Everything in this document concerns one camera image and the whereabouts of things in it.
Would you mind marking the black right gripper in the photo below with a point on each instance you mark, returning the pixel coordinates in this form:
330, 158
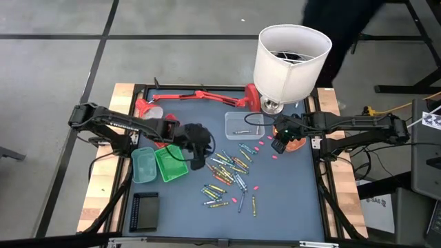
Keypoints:
289, 125

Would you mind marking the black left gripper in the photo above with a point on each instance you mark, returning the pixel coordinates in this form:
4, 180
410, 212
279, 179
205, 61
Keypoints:
194, 137

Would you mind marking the brown crayon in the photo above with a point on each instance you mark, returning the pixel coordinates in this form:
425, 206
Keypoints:
211, 166

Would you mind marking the orange crayon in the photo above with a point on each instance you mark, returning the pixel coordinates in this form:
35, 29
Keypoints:
222, 180

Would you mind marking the white grey crayon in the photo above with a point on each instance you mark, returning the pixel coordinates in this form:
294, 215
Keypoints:
212, 202

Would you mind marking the yellow green crayon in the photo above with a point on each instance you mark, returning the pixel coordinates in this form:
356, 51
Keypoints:
254, 205
218, 205

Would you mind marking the blue crayon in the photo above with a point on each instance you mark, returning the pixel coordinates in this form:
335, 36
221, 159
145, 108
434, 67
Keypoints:
242, 202

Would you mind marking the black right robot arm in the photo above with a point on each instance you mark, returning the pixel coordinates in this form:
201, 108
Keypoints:
344, 124

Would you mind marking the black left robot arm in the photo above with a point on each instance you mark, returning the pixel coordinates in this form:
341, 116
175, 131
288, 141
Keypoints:
113, 120

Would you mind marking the orange plastic basket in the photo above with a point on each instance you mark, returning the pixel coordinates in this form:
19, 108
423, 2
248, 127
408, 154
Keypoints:
296, 146

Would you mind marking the green plastic basket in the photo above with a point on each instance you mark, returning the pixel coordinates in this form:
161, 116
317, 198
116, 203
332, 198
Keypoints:
170, 167

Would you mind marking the clear plastic container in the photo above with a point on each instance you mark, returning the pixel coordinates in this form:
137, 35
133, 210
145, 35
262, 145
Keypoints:
241, 120

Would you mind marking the red plastic basket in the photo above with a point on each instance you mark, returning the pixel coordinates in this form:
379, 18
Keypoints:
171, 118

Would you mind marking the teal plastic basket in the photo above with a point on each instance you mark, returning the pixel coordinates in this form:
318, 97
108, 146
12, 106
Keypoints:
143, 167

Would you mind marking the red desk lamp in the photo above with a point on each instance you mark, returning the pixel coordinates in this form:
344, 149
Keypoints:
206, 95

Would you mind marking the white shade table lamp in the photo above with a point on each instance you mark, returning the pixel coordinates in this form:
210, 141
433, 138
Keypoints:
286, 79

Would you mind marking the black plastic tray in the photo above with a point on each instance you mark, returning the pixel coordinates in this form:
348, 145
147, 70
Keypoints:
148, 213

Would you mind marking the wooden side board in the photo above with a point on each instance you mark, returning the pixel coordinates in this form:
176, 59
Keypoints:
103, 193
348, 193

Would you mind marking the person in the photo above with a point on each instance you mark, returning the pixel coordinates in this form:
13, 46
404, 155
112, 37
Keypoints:
337, 27

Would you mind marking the black stand leg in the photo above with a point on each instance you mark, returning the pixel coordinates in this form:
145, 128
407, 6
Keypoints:
406, 89

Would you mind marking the grey cabinet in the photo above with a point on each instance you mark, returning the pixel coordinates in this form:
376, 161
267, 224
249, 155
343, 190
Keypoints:
427, 165

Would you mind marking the grey box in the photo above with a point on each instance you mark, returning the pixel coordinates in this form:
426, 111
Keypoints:
413, 220

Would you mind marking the printed marker sheet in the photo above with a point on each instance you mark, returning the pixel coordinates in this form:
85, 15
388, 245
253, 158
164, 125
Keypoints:
432, 120

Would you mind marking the grey stand foot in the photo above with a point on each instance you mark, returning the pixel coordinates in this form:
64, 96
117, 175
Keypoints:
10, 153

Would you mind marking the black table frame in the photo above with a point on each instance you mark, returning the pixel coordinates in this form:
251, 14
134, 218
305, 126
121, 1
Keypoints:
189, 240

